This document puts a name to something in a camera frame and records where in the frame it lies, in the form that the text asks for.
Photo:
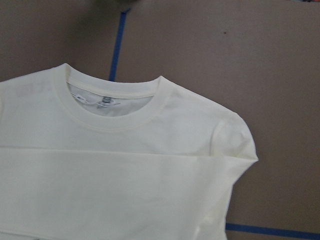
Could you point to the cream long-sleeve cat shirt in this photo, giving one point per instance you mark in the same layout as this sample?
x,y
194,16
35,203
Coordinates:
x,y
82,158

